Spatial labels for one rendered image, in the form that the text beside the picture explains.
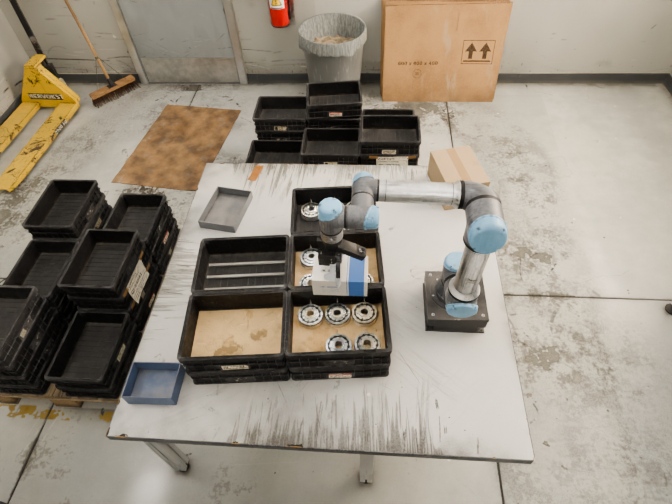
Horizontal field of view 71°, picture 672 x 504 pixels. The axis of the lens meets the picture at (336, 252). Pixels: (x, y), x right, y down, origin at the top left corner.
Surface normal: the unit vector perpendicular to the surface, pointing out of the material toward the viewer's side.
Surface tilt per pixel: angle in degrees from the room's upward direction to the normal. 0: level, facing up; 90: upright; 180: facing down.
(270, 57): 90
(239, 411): 0
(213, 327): 0
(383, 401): 0
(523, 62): 90
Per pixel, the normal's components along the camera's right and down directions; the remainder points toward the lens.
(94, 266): -0.04, -0.63
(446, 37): -0.07, 0.65
